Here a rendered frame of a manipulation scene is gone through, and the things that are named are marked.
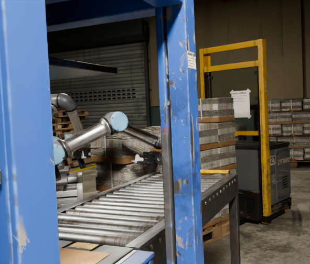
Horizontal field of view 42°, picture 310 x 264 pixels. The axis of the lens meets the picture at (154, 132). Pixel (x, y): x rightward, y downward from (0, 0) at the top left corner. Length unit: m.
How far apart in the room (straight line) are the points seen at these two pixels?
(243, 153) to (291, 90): 5.25
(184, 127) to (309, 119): 6.99
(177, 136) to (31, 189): 0.58
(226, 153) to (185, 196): 2.82
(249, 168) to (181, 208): 3.37
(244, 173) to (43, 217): 3.98
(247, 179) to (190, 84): 3.46
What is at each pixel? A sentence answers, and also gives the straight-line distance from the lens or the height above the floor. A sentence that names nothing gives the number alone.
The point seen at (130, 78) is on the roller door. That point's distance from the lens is 10.68.
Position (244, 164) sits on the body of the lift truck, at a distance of 4.40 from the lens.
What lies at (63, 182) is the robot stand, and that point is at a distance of 2.33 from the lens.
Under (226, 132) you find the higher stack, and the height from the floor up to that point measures 0.96.
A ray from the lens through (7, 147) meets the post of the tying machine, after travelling 0.47.
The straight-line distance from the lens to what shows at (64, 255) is 1.20.
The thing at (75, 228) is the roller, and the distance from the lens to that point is 1.48.
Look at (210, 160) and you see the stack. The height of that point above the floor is 0.74.
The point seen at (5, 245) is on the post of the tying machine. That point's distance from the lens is 0.50.
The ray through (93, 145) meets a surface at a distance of 3.06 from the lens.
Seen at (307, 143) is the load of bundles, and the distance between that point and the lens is 7.97.
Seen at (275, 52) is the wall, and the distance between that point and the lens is 9.70.
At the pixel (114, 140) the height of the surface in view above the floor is 1.00.
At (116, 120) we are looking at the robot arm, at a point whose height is 1.15.
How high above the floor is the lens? 1.19
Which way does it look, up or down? 3 degrees down
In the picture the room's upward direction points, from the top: 3 degrees counter-clockwise
